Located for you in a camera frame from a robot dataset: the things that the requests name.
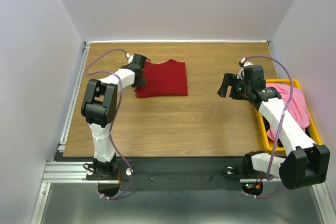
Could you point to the yellow plastic bin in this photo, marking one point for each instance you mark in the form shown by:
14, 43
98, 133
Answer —
310, 131

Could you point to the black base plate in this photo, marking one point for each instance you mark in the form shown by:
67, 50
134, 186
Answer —
179, 173

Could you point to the pink t shirt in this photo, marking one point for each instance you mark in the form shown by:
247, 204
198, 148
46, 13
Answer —
297, 108

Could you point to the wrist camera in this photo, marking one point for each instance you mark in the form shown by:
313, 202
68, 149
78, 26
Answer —
137, 61
254, 73

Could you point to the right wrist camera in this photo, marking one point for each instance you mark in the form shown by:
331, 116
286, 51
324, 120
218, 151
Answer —
254, 73

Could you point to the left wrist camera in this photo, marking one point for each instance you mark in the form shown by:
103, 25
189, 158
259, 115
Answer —
137, 61

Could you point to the red t shirt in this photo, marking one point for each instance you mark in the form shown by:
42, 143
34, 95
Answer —
164, 79

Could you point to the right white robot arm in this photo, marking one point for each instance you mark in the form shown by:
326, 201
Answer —
306, 162

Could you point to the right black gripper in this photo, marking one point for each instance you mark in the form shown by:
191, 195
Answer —
231, 80

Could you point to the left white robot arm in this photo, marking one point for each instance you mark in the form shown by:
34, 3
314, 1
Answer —
100, 106

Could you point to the aluminium frame rail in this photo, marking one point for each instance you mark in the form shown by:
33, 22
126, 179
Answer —
43, 194

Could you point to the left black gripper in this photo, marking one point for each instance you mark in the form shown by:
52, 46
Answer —
140, 83

